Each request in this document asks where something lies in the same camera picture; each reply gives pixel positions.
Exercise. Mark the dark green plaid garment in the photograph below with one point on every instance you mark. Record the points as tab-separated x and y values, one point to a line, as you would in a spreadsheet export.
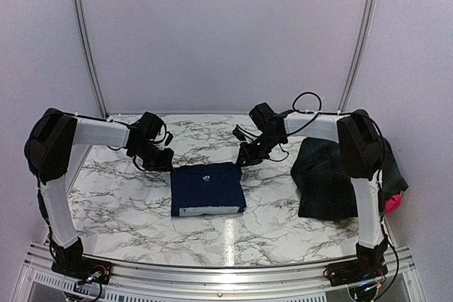
326	192

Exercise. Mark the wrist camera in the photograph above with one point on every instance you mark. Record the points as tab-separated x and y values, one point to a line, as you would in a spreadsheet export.
152	126
261	114

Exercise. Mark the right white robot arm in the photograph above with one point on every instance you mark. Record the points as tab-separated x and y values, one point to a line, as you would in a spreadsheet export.
362	155

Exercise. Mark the left aluminium frame post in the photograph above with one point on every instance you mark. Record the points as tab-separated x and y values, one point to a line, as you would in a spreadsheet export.
87	53

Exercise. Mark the pink garment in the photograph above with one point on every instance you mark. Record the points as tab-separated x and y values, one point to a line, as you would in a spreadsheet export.
392	204

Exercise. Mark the right aluminium frame post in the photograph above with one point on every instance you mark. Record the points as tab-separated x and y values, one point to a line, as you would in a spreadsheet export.
353	71

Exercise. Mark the front aluminium rail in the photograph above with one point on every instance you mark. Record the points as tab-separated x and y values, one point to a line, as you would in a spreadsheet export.
130	281

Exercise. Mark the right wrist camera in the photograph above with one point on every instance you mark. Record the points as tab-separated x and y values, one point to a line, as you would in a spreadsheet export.
261	114

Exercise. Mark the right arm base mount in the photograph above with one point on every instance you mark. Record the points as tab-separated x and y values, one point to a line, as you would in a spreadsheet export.
354	273

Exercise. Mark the aluminium frame post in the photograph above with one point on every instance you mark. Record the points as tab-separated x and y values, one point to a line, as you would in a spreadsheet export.
87	53
353	71

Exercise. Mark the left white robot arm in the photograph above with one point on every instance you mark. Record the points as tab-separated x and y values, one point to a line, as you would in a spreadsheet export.
48	152

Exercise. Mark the navy blue t-shirt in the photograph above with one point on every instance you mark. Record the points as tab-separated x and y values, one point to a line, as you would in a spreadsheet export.
211	189

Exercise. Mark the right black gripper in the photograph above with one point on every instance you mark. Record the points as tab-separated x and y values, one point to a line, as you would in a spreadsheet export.
250	158

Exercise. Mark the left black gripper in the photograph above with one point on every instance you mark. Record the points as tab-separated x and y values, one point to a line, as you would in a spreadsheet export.
163	165

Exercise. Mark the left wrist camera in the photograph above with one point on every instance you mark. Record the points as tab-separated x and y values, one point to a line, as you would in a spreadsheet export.
152	126

